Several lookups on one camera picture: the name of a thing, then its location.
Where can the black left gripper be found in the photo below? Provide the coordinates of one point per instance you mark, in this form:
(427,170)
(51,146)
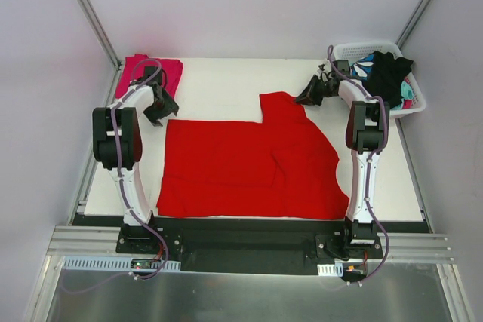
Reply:
(162,107)

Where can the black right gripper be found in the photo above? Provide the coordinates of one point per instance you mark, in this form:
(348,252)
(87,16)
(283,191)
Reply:
(317,90)

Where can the white plastic laundry basket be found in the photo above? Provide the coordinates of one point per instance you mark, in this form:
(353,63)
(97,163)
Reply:
(356,51)

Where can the red t shirt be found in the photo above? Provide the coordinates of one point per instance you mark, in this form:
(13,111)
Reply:
(281,166)

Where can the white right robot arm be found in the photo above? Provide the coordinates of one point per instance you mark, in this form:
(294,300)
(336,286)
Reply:
(367,134)

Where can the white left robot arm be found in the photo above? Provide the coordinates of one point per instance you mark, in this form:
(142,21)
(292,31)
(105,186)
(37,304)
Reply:
(117,145)

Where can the folded magenta t shirt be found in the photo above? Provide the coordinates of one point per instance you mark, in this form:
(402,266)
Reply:
(130,73)

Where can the black t shirt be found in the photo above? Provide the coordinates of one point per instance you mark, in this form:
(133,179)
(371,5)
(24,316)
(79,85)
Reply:
(386,77)

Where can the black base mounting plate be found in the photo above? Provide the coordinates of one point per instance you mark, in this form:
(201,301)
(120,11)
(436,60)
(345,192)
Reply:
(248,246)

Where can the left aluminium frame post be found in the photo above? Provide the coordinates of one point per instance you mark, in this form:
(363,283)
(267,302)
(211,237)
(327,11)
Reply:
(99,31)

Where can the aluminium frame post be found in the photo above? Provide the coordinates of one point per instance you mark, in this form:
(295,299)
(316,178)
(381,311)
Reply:
(422,1)
(99,31)

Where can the aluminium rail left side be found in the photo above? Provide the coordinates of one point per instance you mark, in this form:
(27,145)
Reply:
(83,240)

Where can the aluminium rail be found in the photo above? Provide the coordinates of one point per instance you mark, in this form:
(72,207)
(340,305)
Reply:
(417,248)
(83,240)

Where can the right aluminium frame post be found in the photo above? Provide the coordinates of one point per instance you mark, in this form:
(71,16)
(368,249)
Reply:
(422,1)

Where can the left white cable duct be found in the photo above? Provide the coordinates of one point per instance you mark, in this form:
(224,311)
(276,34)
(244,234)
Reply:
(107,263)

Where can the white cable duct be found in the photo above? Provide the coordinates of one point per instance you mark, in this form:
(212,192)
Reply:
(330,270)
(107,263)

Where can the aluminium rail right side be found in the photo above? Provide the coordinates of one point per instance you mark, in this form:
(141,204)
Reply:
(417,248)

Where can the right white cable duct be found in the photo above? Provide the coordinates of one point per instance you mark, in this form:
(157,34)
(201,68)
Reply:
(330,270)

